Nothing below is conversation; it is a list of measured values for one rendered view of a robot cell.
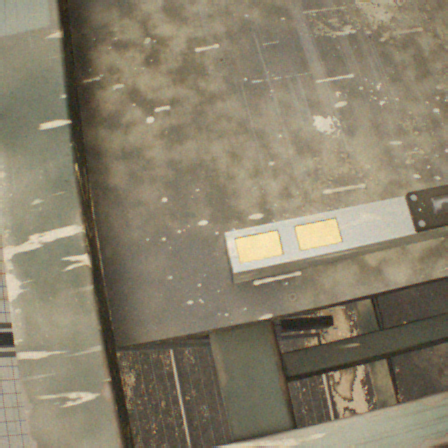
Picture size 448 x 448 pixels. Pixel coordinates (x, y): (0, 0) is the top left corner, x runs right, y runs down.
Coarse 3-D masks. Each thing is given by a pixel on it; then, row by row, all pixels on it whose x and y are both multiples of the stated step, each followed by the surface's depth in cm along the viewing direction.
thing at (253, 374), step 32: (416, 320) 93; (224, 352) 90; (256, 352) 89; (288, 352) 91; (320, 352) 91; (352, 352) 91; (384, 352) 91; (224, 384) 88; (256, 384) 88; (256, 416) 87; (288, 416) 87
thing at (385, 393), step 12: (372, 300) 201; (360, 312) 205; (372, 312) 200; (360, 324) 204; (372, 324) 200; (384, 360) 195; (372, 372) 199; (384, 372) 195; (372, 384) 199; (384, 384) 195; (384, 396) 195; (396, 396) 191
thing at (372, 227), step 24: (312, 216) 88; (336, 216) 88; (360, 216) 88; (384, 216) 88; (408, 216) 88; (288, 240) 87; (360, 240) 87; (384, 240) 87; (408, 240) 89; (240, 264) 86; (264, 264) 86; (288, 264) 87; (312, 264) 89
